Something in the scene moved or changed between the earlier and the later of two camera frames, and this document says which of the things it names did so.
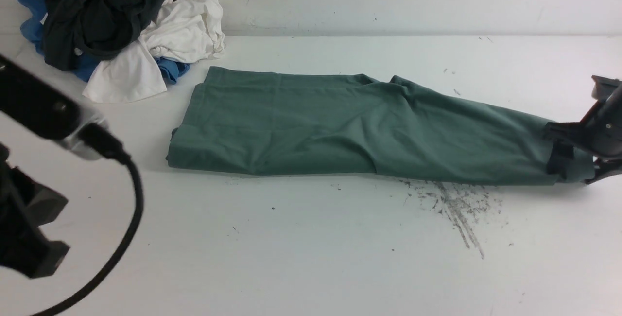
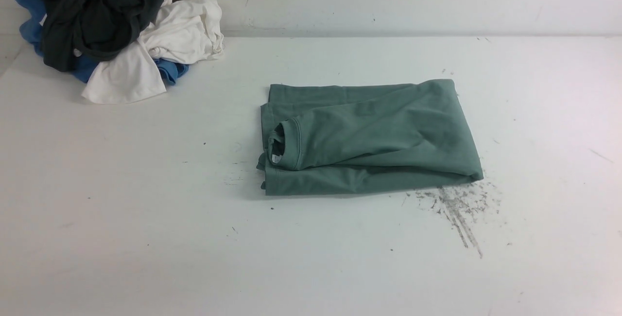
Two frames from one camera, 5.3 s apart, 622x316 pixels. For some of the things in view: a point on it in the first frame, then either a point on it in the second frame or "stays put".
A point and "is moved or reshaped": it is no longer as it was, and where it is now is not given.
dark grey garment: x=96 y=12 stays put
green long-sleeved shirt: x=253 y=120 is moved or reshaped
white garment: x=186 y=31 stays put
